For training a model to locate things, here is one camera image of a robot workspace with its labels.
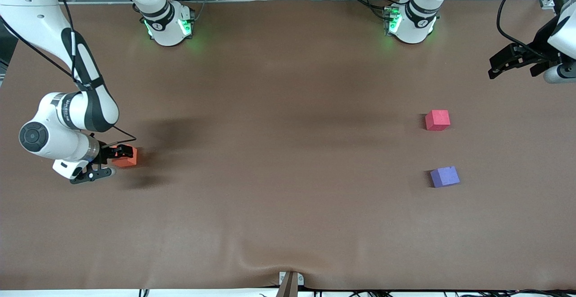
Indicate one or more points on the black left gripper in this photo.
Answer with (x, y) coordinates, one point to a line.
(536, 48)

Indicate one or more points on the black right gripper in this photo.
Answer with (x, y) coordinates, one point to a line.
(106, 153)

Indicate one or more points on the orange foam block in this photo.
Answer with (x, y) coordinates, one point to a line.
(128, 162)

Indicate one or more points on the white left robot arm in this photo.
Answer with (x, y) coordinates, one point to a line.
(416, 31)

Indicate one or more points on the dark grey round object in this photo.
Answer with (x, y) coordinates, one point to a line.
(566, 2)

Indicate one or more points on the red foam block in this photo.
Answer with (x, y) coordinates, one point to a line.
(437, 120)

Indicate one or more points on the purple foam block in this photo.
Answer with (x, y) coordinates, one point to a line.
(444, 177)

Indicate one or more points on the brown table mat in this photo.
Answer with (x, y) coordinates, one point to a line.
(288, 198)

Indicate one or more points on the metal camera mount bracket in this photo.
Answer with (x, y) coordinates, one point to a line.
(290, 285)

